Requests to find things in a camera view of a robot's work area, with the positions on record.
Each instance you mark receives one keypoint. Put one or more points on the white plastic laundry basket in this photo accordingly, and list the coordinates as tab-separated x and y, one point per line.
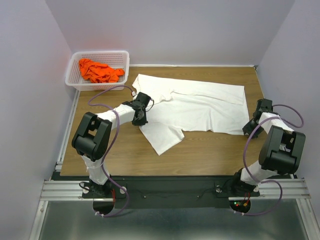
116	59

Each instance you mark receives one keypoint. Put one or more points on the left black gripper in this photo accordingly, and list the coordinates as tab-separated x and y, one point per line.
142	122

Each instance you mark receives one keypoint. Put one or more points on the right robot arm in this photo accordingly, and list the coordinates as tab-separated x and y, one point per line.
280	154

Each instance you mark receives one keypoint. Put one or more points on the white t-shirt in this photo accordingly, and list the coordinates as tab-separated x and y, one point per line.
187	105

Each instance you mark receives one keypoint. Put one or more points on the aluminium frame rail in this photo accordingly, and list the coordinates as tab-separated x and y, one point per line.
52	191

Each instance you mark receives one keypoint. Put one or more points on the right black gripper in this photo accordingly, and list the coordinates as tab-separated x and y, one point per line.
247	128

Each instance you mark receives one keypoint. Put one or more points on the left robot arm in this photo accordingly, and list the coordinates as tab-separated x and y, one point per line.
96	134

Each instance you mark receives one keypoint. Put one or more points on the orange t-shirt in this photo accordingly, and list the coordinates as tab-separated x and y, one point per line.
99	73

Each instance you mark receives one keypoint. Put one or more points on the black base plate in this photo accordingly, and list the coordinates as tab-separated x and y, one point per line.
160	192

